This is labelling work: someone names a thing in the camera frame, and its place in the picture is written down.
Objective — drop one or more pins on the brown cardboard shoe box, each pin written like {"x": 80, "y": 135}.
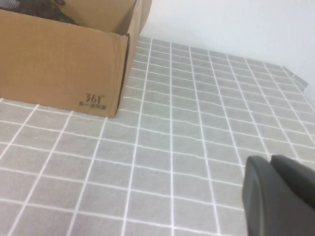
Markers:
{"x": 61, "y": 61}

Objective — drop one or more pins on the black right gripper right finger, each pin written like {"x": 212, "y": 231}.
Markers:
{"x": 297, "y": 177}

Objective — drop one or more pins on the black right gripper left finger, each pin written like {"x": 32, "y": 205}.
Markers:
{"x": 265, "y": 201}

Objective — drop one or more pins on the black knit sneaker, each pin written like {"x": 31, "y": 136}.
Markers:
{"x": 49, "y": 9}

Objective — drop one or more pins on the grey white-grid tablecloth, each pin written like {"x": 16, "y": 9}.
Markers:
{"x": 172, "y": 147}

